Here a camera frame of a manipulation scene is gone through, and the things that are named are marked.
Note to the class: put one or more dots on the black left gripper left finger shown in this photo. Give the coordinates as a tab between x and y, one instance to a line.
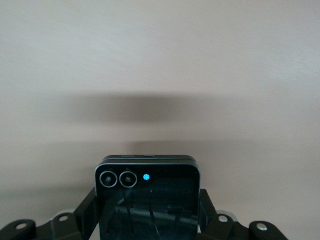
82	212

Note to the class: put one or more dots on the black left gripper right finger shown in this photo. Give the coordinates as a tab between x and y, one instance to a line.
210	220

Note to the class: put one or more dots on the black flip phone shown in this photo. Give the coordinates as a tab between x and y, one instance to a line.
162	200

